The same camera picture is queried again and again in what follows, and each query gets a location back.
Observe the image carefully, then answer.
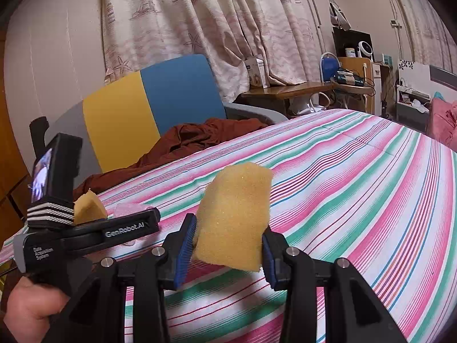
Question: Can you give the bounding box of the white cardboard box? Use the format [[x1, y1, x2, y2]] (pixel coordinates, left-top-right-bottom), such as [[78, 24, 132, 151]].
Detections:
[[246, 57, 271, 89]]

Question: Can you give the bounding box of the grey yellow blue chair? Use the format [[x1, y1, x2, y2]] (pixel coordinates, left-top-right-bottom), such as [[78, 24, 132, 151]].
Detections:
[[45, 54, 288, 186]]

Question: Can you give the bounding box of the printed beige curtain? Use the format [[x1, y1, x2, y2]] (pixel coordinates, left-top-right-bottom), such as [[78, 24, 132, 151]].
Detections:
[[102, 0, 334, 99]]

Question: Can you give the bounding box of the red-brown cloth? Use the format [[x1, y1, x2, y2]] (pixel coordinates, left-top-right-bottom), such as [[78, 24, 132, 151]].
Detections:
[[73, 118, 270, 204]]

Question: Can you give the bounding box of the wooden cabinet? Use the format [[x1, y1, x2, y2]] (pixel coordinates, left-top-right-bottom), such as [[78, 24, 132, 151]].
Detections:
[[337, 56, 392, 117]]

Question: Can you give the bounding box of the pink bedding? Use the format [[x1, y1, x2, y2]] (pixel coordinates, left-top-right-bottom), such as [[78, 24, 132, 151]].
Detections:
[[426, 93, 457, 151]]

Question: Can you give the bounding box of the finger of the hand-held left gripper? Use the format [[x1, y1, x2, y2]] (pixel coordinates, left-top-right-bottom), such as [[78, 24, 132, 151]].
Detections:
[[142, 207, 161, 236]]

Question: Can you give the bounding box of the black monitor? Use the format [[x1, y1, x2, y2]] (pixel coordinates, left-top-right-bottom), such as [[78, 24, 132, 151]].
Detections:
[[332, 27, 374, 59]]

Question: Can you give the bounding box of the large yellow sponge block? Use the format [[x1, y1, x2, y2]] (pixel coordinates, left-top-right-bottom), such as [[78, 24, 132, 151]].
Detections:
[[190, 162, 274, 271]]

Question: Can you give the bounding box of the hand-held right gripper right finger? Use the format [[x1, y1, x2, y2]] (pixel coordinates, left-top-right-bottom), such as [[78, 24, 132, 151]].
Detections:
[[261, 229, 408, 343]]

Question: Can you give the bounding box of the wooden wardrobe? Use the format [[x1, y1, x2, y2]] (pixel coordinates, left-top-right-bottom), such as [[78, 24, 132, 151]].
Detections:
[[0, 89, 33, 244]]

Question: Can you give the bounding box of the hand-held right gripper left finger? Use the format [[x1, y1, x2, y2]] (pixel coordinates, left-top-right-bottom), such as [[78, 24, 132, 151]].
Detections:
[[45, 214, 199, 343]]

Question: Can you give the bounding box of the blue round appliance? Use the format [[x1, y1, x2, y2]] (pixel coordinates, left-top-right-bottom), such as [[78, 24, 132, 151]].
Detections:
[[319, 52, 342, 83]]

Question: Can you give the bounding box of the pink packet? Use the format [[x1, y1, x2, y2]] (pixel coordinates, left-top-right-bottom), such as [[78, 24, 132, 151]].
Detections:
[[107, 203, 155, 219]]

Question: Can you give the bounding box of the white round fan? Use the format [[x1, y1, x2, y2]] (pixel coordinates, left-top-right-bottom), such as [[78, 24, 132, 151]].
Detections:
[[357, 41, 374, 60]]

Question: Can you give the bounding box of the white floor lamp pole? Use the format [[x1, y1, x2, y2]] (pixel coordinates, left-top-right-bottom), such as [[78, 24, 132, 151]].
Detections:
[[303, 0, 326, 56]]

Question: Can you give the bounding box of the wooden desk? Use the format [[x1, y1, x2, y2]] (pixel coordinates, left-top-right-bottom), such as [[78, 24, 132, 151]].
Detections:
[[240, 81, 375, 118]]

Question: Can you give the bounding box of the white appliance with cord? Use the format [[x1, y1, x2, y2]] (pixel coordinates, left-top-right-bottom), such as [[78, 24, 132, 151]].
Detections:
[[289, 93, 331, 115]]

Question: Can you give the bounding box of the striped tablecloth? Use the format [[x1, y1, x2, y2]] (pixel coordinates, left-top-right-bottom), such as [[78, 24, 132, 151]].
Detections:
[[0, 109, 457, 343]]

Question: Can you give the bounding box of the person's left hand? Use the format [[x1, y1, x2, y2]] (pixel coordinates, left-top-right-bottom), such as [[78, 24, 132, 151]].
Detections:
[[0, 277, 71, 343]]

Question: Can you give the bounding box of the small yellow sponge piece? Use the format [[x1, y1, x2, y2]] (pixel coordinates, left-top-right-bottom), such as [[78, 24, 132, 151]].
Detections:
[[73, 189, 108, 225]]

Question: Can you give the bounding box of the white shelf unit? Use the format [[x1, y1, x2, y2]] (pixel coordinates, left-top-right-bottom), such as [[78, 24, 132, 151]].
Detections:
[[394, 59, 433, 133]]

